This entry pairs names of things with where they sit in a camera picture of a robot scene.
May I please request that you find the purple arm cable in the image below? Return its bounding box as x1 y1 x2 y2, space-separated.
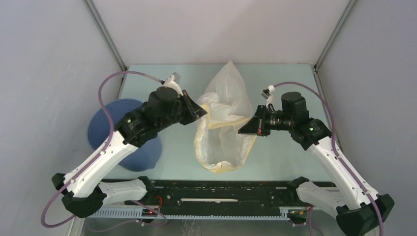
273 82 385 236
40 71 168 229

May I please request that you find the light blue slotted cable duct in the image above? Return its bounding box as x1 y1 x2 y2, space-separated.
90 207 289 220

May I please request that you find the right corner aluminium post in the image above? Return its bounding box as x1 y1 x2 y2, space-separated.
314 0 357 70

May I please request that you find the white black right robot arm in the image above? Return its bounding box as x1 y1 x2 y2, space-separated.
238 92 394 236

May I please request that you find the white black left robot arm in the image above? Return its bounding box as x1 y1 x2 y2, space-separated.
52 87 207 218

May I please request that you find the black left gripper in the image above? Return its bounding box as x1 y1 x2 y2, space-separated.
157 89 208 131

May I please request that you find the left corner aluminium post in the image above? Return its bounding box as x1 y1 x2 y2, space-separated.
83 0 127 71

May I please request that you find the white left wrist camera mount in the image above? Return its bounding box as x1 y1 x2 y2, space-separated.
162 72 183 96

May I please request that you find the translucent yellowish trash bag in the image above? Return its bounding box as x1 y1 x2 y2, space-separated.
194 61 256 174

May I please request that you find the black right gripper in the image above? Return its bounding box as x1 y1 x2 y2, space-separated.
238 105 294 137

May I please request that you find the blue plastic trash bin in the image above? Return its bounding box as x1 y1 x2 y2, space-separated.
87 98 162 172

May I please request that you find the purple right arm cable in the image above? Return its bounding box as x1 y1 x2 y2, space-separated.
273 82 385 236

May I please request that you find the corner aluminium post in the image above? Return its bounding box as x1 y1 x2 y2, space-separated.
83 0 127 71
314 0 357 70

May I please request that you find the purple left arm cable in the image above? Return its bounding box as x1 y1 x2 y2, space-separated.
40 71 168 229

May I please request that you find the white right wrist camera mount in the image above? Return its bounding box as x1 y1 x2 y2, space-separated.
261 85 275 111

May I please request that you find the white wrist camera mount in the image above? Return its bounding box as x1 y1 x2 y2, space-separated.
261 85 275 111
162 72 183 96

